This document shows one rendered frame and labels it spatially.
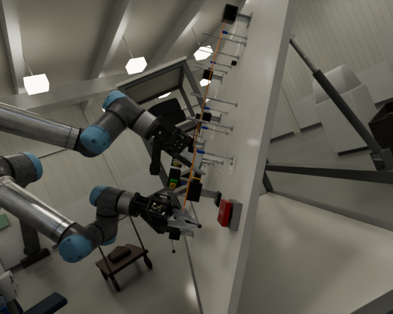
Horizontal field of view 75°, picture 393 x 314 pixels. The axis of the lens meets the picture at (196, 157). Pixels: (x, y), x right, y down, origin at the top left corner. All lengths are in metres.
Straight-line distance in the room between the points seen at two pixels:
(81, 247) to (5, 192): 0.29
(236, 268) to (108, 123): 0.49
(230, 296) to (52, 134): 0.63
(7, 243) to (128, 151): 5.53
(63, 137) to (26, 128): 0.09
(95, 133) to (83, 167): 10.78
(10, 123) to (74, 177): 10.59
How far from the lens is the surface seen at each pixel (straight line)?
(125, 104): 0.77
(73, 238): 0.80
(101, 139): 0.72
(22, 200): 0.91
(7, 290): 1.28
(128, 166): 11.89
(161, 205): 0.80
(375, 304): 0.73
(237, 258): 0.52
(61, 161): 11.47
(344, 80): 5.18
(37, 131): 0.84
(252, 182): 0.50
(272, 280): 0.89
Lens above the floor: 1.26
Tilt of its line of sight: 2 degrees down
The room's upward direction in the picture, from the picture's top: 24 degrees counter-clockwise
